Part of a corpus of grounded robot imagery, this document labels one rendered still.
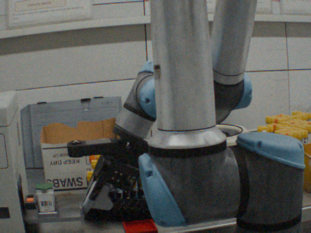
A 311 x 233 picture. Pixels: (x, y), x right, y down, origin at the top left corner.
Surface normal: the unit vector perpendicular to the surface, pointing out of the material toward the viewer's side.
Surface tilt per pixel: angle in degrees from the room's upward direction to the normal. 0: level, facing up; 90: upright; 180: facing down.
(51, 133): 89
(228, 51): 122
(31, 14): 92
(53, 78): 90
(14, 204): 90
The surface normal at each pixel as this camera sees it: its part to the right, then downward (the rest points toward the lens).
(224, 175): 0.15, -0.39
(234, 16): -0.25, 0.68
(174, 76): -0.32, 0.14
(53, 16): 0.22, 0.22
